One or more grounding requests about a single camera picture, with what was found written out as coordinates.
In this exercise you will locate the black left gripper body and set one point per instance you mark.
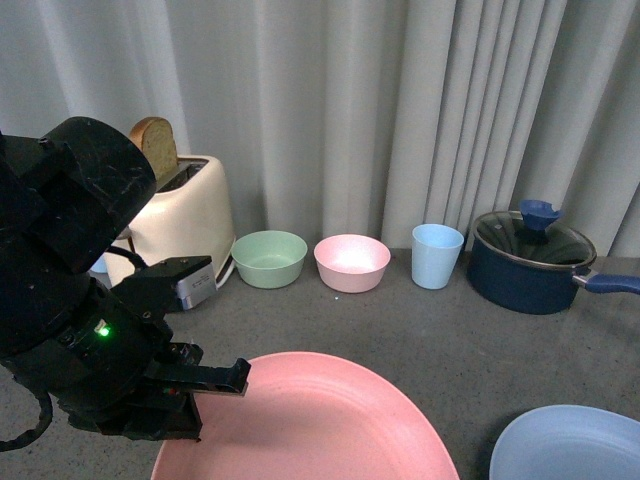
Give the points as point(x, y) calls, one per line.
point(75, 342)

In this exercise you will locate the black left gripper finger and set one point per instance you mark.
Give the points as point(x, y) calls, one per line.
point(200, 379)

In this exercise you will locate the pink plate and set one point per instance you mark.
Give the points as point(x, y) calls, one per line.
point(309, 416)

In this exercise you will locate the blue plate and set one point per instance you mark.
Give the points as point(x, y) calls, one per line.
point(567, 442)

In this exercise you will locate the light blue cup left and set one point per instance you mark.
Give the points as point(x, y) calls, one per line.
point(99, 267)

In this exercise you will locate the light blue cup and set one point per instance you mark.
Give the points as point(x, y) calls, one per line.
point(435, 250)
point(99, 267)

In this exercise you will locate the green bowl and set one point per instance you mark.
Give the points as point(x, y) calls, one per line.
point(269, 259)

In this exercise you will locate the pink bowl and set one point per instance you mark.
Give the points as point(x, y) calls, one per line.
point(351, 263)

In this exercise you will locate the cream two-slot toaster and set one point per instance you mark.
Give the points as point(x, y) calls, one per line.
point(189, 216)

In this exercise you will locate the light blue cup right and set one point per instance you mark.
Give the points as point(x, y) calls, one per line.
point(435, 250)

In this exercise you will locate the brown bread slice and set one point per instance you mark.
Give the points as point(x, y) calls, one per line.
point(153, 136)

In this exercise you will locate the grey pleated curtain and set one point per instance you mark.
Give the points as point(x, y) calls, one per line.
point(357, 116)

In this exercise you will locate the dark blue pot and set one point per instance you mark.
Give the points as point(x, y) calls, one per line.
point(536, 290)

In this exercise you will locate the glass pot lid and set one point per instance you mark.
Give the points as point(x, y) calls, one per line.
point(533, 235)

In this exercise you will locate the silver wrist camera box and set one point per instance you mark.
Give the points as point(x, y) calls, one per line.
point(196, 288)

